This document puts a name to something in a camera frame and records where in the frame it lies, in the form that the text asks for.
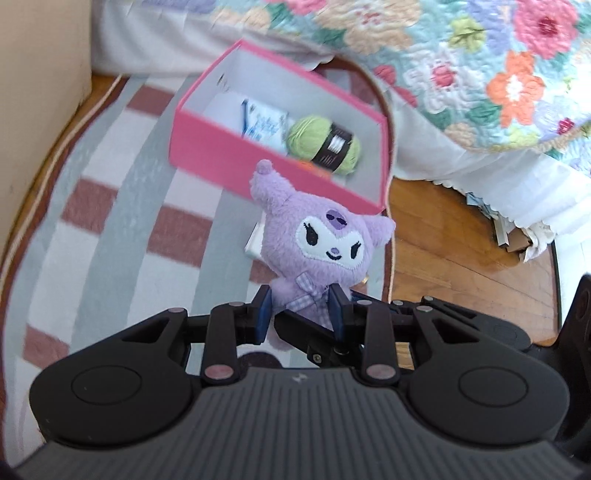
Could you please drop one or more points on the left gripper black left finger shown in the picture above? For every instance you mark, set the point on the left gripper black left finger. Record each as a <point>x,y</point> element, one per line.
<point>229,326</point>

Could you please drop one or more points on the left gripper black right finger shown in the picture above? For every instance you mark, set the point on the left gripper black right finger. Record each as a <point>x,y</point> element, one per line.
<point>364,333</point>

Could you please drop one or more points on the purple plush toy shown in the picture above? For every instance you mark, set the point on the purple plush toy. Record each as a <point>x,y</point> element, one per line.
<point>312,242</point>

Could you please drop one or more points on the striped oval rug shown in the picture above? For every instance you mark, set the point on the striped oval rug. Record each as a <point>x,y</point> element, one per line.
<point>115,235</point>

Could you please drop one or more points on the orange object in box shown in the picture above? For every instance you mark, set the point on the orange object in box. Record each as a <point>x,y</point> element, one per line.
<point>314,169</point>

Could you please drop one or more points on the papers under bed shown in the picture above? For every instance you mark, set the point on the papers under bed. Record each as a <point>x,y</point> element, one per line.
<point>507,234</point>

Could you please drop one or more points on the green yarn ball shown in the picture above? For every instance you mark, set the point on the green yarn ball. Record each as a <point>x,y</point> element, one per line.
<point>319,141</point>

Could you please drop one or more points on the white blue tissue packet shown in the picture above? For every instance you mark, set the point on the white blue tissue packet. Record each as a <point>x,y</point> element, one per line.
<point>264,124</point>

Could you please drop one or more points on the white bed skirt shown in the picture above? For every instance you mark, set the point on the white bed skirt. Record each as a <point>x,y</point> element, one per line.
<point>533,190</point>

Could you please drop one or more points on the pink cardboard box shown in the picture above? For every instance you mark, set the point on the pink cardboard box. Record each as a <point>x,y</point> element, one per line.
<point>206,137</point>

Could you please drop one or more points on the floral quilted bedspread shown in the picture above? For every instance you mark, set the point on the floral quilted bedspread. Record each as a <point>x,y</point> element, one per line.
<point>491,75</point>

